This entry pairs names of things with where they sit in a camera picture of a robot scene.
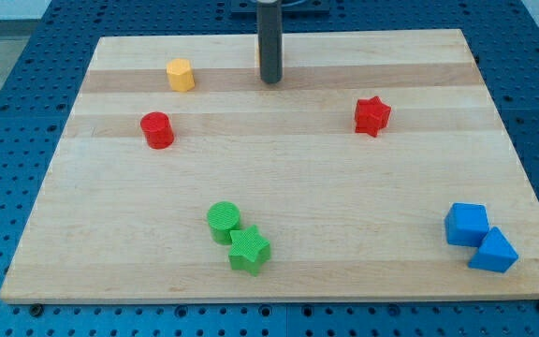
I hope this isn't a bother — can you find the blue triangle block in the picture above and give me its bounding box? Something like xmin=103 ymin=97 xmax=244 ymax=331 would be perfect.
xmin=468 ymin=227 xmax=519 ymax=273

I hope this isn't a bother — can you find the green star block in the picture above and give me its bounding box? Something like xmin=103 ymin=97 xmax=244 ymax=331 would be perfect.
xmin=228 ymin=225 xmax=271 ymax=276

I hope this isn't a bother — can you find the green cylinder block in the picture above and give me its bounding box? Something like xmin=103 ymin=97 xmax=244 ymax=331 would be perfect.
xmin=207 ymin=201 xmax=240 ymax=245

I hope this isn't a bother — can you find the red star block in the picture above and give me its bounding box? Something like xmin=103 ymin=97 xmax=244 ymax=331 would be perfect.
xmin=354 ymin=96 xmax=391 ymax=138

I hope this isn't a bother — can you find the yellow hexagon block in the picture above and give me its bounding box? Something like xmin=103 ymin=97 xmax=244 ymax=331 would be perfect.
xmin=166 ymin=58 xmax=196 ymax=92

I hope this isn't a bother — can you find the red cylinder block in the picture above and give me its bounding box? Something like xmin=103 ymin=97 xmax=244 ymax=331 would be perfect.
xmin=140 ymin=111 xmax=174 ymax=150

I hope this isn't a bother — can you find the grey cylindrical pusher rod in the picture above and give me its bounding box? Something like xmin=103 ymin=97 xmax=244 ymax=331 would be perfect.
xmin=256 ymin=0 xmax=283 ymax=84

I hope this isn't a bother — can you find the blue cube block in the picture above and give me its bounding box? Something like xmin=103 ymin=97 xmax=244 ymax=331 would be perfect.
xmin=444 ymin=202 xmax=489 ymax=247

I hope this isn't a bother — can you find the light wooden board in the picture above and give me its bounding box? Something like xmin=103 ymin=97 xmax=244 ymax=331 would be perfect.
xmin=0 ymin=29 xmax=539 ymax=304

